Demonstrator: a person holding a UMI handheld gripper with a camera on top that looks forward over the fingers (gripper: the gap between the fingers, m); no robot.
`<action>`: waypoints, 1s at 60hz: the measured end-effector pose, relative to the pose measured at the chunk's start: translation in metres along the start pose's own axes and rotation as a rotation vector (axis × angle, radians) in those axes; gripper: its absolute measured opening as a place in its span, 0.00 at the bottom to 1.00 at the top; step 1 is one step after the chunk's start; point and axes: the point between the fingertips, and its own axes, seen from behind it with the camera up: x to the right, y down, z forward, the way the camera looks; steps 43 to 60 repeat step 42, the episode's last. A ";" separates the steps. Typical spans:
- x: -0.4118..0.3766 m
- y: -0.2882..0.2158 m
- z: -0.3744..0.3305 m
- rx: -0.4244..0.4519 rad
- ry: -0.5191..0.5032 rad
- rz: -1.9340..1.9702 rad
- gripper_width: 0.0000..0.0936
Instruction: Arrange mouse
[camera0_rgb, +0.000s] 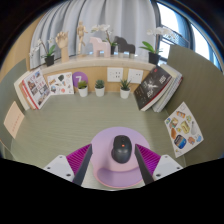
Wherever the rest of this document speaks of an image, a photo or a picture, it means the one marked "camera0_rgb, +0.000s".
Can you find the purple mouse pad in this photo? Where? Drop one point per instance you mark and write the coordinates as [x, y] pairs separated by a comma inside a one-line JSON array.
[[101, 150]]

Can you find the small succulent in white pot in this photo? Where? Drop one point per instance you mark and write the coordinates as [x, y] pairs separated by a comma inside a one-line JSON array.
[[83, 92], [125, 94], [99, 92]]

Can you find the green desk partition panel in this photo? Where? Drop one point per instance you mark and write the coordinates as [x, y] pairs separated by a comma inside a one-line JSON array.
[[10, 86], [203, 83]]

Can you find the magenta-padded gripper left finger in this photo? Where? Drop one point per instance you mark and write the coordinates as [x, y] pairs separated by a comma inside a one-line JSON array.
[[60, 166]]

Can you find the white orchid in black pot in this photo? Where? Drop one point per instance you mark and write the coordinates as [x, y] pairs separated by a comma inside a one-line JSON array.
[[49, 60], [154, 58]]

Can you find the window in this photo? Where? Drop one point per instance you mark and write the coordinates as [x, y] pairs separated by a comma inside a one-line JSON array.
[[176, 20]]

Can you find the wooden mannequin figure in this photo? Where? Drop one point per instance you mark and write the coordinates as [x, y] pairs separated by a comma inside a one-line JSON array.
[[81, 36]]

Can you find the red-spined picture book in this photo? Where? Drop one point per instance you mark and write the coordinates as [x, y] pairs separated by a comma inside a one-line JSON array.
[[36, 88]]

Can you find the light wooden desk shelf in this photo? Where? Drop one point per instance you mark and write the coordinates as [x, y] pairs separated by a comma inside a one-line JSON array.
[[96, 63]]

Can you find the dark-covered book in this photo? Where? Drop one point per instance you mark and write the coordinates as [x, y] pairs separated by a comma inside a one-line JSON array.
[[151, 88]]

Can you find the wooden hand model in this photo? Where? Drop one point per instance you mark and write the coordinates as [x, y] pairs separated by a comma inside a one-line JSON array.
[[62, 41]]

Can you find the colourful sticker sheet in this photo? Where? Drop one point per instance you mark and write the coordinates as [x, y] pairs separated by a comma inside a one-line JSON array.
[[183, 130]]

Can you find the white book stack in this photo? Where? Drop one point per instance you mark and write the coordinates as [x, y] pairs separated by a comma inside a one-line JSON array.
[[171, 88]]

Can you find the purple round number sticker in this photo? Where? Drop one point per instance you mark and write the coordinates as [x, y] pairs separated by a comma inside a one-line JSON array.
[[79, 76]]

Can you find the black horse figure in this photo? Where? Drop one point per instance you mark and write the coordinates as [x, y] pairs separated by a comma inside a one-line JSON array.
[[124, 46]]

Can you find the brown book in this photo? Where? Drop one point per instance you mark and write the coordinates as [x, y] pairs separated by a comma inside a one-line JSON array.
[[24, 95]]

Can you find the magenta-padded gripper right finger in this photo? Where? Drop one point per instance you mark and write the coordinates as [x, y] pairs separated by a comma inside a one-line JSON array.
[[166, 166]]

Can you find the white orchid plant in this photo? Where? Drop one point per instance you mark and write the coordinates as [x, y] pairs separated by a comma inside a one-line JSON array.
[[101, 28]]

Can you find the beige card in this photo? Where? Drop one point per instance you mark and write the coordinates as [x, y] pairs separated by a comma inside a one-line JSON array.
[[14, 120]]

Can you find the pink horse figure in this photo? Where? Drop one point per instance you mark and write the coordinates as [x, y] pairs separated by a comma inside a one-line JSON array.
[[99, 45]]

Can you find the black computer mouse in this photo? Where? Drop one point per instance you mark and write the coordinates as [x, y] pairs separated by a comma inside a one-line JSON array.
[[121, 150]]

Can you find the grey curtain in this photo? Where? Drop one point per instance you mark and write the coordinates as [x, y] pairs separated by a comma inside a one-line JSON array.
[[126, 16]]

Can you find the white sticker sheet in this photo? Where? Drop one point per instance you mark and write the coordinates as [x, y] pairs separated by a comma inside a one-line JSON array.
[[60, 84]]

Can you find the white wall socket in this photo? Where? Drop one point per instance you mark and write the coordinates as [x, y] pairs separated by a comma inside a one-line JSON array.
[[115, 74], [135, 76]]

